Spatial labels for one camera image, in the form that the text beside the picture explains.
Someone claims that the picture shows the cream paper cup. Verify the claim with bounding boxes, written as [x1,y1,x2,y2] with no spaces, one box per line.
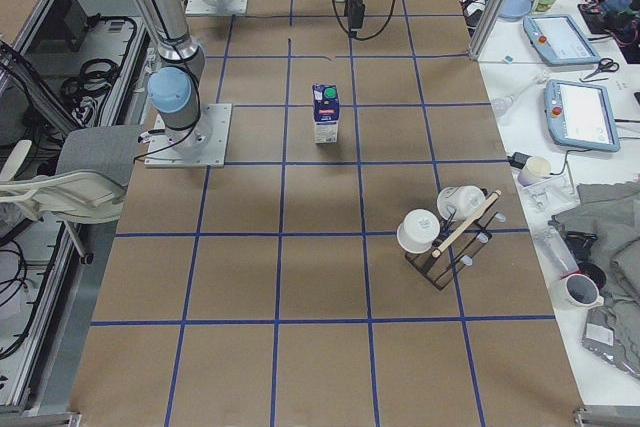
[517,156,551,187]

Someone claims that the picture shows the white mug on rack front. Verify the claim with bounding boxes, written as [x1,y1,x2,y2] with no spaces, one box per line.
[396,209,440,254]

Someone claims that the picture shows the light blue plate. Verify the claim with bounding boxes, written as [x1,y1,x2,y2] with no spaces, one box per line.
[499,0,532,21]

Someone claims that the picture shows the white mug on rack back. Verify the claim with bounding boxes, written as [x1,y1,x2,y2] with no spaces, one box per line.
[436,185,486,221]

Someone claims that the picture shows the white mug on rack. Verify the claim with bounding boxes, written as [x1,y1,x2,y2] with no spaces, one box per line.
[396,209,440,254]
[436,185,486,221]

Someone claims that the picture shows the far teach pendant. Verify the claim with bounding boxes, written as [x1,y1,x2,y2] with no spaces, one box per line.
[522,15,601,66]

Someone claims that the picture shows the teach pendant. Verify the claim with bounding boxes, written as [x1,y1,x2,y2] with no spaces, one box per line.
[544,79,621,152]
[522,15,601,66]

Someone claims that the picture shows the black wire mug rack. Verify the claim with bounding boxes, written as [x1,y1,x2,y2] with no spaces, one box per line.
[404,188,505,291]

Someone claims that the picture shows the white mug red rim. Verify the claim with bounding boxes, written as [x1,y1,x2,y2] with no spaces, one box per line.
[548,273,604,310]

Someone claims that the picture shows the grey cloth pile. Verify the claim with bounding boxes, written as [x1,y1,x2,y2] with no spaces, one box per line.
[549,182,639,378]

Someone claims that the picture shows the black scissors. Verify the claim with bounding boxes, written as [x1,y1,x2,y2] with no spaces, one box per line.
[580,57,620,82]

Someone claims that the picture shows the white office chair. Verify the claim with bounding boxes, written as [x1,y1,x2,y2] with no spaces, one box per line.
[1,124,144,264]

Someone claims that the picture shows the blue Pascal milk carton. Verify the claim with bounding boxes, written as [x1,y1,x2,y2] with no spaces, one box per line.
[312,84,340,144]

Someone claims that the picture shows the near teach pendant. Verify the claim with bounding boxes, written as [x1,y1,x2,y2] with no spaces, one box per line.
[544,79,621,152]

